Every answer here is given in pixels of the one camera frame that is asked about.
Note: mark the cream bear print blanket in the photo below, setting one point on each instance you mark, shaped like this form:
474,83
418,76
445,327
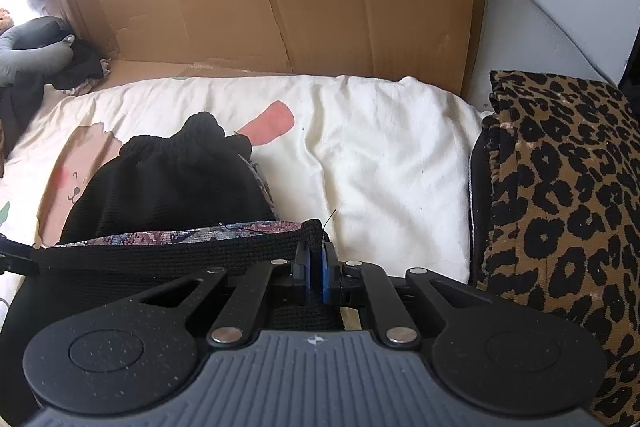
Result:
375,167

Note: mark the teddy bear toy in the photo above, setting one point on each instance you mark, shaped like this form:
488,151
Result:
4,18

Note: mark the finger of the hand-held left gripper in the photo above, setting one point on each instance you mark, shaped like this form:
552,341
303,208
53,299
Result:
17,254

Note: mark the folded cardboard sheet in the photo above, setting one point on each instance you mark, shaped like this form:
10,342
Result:
325,7

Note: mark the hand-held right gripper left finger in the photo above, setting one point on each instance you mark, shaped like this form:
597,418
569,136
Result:
302,274

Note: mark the leopard print cloth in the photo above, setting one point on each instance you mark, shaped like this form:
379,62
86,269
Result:
565,207

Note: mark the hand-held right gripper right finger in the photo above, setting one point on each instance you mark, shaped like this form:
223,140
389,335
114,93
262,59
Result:
326,277

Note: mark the black garment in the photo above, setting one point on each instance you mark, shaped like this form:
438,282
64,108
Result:
80,67

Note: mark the grey neck pillow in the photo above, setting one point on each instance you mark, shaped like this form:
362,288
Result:
30,62

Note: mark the black pants with patterned stripe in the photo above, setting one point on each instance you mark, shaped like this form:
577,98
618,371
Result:
165,187

